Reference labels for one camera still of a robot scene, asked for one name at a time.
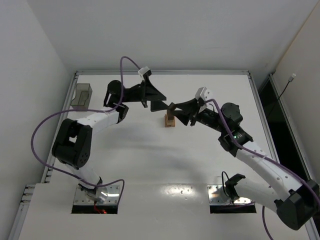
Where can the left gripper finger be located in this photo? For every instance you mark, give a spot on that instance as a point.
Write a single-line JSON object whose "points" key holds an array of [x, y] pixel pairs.
{"points": [[156, 106], [153, 93]]}

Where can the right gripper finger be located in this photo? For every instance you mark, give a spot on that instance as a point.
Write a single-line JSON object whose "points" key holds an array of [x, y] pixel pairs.
{"points": [[186, 118], [187, 106]]}

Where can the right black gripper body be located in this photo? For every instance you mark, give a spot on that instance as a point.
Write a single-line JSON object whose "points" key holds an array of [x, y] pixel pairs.
{"points": [[195, 112]]}

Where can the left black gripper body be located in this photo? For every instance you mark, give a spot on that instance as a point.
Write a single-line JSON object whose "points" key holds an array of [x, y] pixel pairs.
{"points": [[144, 93]]}

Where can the light long wood block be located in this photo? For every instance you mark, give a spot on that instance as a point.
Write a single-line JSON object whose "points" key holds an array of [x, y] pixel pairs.
{"points": [[166, 120], [174, 119]]}

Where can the dark wood arch block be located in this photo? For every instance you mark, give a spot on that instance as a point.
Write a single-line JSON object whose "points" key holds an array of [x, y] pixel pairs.
{"points": [[170, 116]]}

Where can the grey plastic block box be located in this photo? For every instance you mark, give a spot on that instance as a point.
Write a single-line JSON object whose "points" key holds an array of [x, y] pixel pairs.
{"points": [[82, 98]]}

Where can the small dark wood block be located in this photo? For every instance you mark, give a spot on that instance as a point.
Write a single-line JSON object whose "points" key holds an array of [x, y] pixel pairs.
{"points": [[171, 107]]}

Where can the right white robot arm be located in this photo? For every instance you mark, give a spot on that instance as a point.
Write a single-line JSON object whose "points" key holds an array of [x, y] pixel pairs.
{"points": [[293, 199]]}

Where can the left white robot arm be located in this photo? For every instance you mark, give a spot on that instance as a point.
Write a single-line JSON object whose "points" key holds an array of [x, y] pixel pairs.
{"points": [[72, 146]]}

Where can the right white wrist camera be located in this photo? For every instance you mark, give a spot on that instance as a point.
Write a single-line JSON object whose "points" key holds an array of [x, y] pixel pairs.
{"points": [[203, 95]]}

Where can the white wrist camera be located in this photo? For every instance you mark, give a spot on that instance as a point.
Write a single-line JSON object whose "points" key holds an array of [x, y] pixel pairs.
{"points": [[145, 73], [203, 95]]}

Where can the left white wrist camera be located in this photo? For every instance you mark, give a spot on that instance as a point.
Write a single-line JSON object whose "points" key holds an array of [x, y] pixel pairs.
{"points": [[145, 73]]}

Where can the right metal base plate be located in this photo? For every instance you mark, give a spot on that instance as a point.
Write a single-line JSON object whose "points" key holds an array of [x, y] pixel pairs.
{"points": [[218, 198]]}

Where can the metal base plate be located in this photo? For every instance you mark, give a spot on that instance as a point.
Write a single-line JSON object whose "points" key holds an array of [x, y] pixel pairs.
{"points": [[218, 198], [112, 193]]}

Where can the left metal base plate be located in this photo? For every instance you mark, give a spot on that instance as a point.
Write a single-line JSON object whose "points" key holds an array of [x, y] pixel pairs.
{"points": [[112, 193]]}

